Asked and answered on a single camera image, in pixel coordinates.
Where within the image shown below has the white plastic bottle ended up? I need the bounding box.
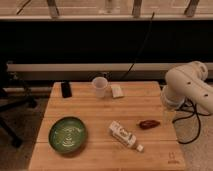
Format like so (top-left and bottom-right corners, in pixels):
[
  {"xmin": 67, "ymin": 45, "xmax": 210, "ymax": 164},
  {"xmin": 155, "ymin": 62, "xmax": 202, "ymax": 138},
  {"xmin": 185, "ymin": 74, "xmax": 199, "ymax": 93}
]
[{"xmin": 109, "ymin": 121, "xmax": 144, "ymax": 152}]

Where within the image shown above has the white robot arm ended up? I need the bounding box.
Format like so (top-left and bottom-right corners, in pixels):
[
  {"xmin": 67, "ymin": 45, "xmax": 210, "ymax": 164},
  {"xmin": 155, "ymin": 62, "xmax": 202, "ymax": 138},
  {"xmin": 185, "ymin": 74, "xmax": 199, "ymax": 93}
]
[{"xmin": 161, "ymin": 61, "xmax": 213, "ymax": 114}]

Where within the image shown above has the green ceramic bowl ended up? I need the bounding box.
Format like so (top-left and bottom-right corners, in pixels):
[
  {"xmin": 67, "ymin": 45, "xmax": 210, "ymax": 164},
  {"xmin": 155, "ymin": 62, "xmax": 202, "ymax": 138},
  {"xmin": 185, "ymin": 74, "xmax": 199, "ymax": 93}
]
[{"xmin": 48, "ymin": 117, "xmax": 87, "ymax": 154}]

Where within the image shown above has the small white box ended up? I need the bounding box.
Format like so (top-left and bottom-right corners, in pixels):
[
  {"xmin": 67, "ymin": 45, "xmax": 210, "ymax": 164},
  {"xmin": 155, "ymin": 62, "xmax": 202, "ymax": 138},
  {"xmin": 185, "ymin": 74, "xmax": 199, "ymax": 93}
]
[{"xmin": 111, "ymin": 84, "xmax": 124, "ymax": 98}]

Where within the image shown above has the translucent plastic cup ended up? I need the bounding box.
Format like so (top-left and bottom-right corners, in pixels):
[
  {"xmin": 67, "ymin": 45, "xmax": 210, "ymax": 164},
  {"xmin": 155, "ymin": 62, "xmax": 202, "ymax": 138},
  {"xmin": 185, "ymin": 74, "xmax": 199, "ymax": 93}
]
[{"xmin": 92, "ymin": 77, "xmax": 108, "ymax": 98}]

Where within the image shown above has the black smartphone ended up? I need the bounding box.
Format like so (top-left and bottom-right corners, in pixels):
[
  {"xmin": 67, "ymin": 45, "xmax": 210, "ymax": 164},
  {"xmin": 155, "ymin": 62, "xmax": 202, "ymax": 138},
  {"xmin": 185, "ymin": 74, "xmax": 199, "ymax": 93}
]
[{"xmin": 61, "ymin": 82, "xmax": 72, "ymax": 98}]

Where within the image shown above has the black office chair base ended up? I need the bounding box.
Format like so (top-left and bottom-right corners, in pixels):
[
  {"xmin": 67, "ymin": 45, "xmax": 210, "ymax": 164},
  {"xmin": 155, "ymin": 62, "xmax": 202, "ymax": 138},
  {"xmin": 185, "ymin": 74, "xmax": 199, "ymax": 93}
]
[{"xmin": 0, "ymin": 61, "xmax": 38, "ymax": 149}]

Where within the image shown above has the black floor cable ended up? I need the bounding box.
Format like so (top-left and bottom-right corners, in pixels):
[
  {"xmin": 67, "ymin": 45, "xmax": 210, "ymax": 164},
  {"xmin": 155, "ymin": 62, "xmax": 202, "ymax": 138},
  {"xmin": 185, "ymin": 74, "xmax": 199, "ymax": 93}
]
[{"xmin": 172, "ymin": 99, "xmax": 212, "ymax": 145}]

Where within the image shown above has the black hanging cable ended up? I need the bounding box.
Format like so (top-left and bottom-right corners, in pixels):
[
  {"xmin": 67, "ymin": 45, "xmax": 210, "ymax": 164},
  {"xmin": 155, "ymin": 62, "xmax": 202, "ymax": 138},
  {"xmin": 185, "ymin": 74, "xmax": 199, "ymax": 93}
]
[{"xmin": 118, "ymin": 11, "xmax": 156, "ymax": 82}]

